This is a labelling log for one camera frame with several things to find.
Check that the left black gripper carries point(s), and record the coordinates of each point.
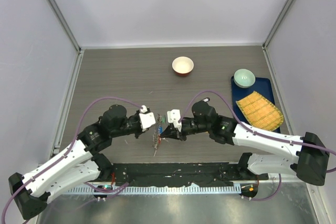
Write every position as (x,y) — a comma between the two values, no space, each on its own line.
(136,115)

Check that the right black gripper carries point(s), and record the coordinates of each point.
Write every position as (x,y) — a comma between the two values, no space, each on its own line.
(171,131)

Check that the large metal keyring disc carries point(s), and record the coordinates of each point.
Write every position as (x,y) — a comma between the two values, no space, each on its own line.
(156,135)

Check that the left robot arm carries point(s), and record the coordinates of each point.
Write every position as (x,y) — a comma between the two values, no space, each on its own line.
(81,161)

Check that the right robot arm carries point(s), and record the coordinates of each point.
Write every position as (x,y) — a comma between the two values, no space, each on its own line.
(303,156)

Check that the red white bowl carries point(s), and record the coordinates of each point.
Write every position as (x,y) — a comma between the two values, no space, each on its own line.
(182,66)

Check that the light green bowl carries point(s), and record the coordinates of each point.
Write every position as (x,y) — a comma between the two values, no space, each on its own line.
(244,78)

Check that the yellow woven mat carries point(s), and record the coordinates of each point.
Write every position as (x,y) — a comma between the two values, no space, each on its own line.
(260,112)

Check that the blue tray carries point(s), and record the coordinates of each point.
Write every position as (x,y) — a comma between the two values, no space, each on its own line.
(262,86)

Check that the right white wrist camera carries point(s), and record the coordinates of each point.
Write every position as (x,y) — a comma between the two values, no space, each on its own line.
(174,117)

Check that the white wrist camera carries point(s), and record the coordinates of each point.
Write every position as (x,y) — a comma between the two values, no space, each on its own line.
(147,118)
(174,117)

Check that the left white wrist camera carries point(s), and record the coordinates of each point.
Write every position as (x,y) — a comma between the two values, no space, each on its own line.
(147,118)

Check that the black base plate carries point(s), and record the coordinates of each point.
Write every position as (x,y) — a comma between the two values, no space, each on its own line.
(179,174)

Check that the white cable duct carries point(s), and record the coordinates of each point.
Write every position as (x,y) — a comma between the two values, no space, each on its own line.
(193,189)

